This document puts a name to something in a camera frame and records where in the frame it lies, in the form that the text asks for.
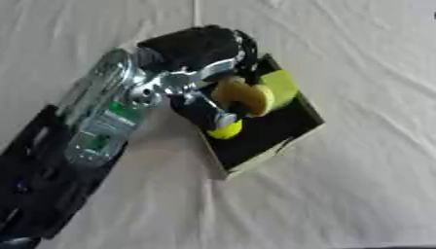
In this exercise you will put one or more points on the cardboard box with black inside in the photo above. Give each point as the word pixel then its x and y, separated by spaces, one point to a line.
pixel 272 129

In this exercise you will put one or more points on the small yellow ball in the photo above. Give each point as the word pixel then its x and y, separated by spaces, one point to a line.
pixel 226 130

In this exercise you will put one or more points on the yellow-green block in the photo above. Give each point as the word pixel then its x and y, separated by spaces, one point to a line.
pixel 281 86

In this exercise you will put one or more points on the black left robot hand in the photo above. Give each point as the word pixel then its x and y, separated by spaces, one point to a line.
pixel 193 48

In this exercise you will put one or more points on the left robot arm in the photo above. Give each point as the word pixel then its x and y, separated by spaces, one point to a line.
pixel 96 123

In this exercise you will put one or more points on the pale yellow round toy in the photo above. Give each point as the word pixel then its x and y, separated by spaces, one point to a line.
pixel 250 95

